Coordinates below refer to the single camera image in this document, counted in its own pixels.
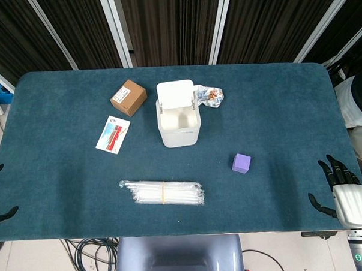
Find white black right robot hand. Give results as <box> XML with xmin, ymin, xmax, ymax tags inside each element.
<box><xmin>306</xmin><ymin>153</ymin><xmax>362</xmax><ymax>233</ymax></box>

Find purple cube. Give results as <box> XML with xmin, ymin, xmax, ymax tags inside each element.
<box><xmin>231</xmin><ymin>152</ymin><xmax>253</xmax><ymax>174</ymax></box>

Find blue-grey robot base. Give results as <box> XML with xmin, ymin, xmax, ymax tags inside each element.
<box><xmin>112</xmin><ymin>232</ymin><xmax>246</xmax><ymax>271</ymax></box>

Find white open-lid bin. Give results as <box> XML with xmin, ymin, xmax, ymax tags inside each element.
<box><xmin>154</xmin><ymin>79</ymin><xmax>203</xmax><ymax>149</ymax></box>

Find blue plastic object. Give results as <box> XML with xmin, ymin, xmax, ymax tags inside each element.
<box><xmin>0</xmin><ymin>82</ymin><xmax>16</xmax><ymax>104</ymax></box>

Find white pillow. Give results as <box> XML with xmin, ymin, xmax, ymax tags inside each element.
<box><xmin>333</xmin><ymin>75</ymin><xmax>362</xmax><ymax>130</ymax></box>

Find white red printed packet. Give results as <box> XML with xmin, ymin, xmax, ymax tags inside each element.
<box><xmin>94</xmin><ymin>114</ymin><xmax>133</xmax><ymax>156</ymax></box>

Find teal felt table mat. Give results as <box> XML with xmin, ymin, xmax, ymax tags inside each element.
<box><xmin>0</xmin><ymin>57</ymin><xmax>362</xmax><ymax>243</ymax></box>

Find dark ribbed partition panel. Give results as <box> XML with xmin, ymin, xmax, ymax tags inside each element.
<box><xmin>207</xmin><ymin>0</ymin><xmax>360</xmax><ymax>67</ymax></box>
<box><xmin>292</xmin><ymin>0</ymin><xmax>362</xmax><ymax>77</ymax></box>
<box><xmin>27</xmin><ymin>0</ymin><xmax>133</xmax><ymax>73</ymax></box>
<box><xmin>106</xmin><ymin>0</ymin><xmax>235</xmax><ymax>70</ymax></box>
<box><xmin>0</xmin><ymin>0</ymin><xmax>79</xmax><ymax>87</ymax></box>

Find brown cardboard box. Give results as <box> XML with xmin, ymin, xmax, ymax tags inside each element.
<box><xmin>109</xmin><ymin>78</ymin><xmax>149</xmax><ymax>118</ymax></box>

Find bundle of wrapped white straws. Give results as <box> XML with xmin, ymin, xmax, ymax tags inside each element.
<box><xmin>119</xmin><ymin>176</ymin><xmax>207</xmax><ymax>210</ymax></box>

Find crumpled snack wrapper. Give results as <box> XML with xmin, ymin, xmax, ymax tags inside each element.
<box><xmin>193</xmin><ymin>83</ymin><xmax>226</xmax><ymax>110</ymax></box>

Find black table clamp bracket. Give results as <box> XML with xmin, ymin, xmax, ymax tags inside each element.
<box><xmin>300</xmin><ymin>230</ymin><xmax>339</xmax><ymax>242</ymax></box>

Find thin black floor cable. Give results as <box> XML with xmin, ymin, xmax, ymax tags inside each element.
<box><xmin>242</xmin><ymin>247</ymin><xmax>287</xmax><ymax>271</ymax></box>

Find black floor cable bundle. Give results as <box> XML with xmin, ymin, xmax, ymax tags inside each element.
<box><xmin>59</xmin><ymin>237</ymin><xmax>121</xmax><ymax>271</ymax></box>

